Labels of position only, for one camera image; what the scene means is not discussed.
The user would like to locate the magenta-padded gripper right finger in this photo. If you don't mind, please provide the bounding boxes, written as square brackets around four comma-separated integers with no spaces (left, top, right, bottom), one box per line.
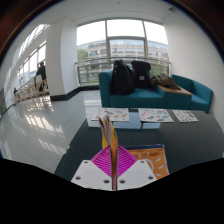
[116,145,158,192]

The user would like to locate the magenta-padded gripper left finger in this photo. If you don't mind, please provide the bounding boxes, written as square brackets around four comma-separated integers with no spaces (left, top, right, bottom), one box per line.
[70,145,114,192]

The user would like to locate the orange yellow pink printed towel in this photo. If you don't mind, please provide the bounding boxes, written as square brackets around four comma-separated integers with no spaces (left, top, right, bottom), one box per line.
[97,115,171,192]

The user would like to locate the teal sofa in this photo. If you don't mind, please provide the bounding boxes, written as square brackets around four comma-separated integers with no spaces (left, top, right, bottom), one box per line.
[98,68,214,115]

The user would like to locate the wooden sofa side table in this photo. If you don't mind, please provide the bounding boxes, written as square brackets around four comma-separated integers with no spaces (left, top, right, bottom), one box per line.
[157,83,194,98]

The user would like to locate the large black backpack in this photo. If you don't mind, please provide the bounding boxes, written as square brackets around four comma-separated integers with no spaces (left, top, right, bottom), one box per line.
[110,59,136,96]

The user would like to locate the brown jacket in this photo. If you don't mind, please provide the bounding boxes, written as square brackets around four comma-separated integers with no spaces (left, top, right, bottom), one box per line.
[149,73,181,91]

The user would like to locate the black backpack with grey patch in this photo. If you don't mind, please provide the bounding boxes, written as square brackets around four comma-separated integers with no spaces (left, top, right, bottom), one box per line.
[130,60,153,90]

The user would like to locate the row of wooden chairs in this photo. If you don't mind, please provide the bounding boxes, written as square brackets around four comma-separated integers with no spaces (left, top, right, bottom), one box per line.
[14,77,50,101]

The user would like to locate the person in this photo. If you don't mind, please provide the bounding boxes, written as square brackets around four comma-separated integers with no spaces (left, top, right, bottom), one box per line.
[34,60,48,93]

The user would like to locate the metal window railing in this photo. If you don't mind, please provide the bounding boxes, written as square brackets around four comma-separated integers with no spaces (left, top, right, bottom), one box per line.
[74,56,172,87]

